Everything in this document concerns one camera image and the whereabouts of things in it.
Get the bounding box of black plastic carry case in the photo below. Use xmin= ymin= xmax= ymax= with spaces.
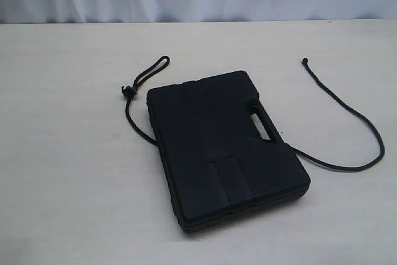
xmin=146 ymin=71 xmax=311 ymax=233

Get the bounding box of black braided rope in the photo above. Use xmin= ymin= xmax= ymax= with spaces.
xmin=120 ymin=55 xmax=385 ymax=174

